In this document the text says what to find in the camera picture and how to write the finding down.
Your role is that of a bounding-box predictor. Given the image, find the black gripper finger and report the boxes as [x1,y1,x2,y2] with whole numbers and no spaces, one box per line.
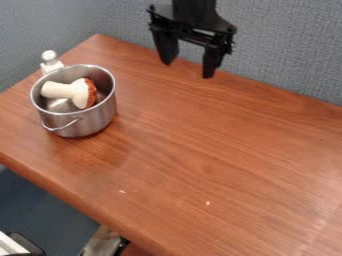
[151,29,179,65]
[203,47,225,79]

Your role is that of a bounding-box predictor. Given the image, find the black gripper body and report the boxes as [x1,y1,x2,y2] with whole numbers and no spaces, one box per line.
[147,0,236,54]

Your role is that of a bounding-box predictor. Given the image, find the metal table leg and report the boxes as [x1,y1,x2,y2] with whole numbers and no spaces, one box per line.
[78,225,129,256]

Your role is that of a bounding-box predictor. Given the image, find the white red-capped toy mushroom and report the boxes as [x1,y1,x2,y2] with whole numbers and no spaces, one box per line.
[40,78,97,109]

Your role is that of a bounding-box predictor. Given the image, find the shiny metal pot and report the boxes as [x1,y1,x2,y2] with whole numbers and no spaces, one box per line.
[29,64,116,138]

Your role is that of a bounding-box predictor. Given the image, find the white salt shaker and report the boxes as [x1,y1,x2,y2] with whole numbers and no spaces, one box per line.
[40,50,64,74]

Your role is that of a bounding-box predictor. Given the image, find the white object at corner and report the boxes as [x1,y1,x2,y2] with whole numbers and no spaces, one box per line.
[0,231,20,256]

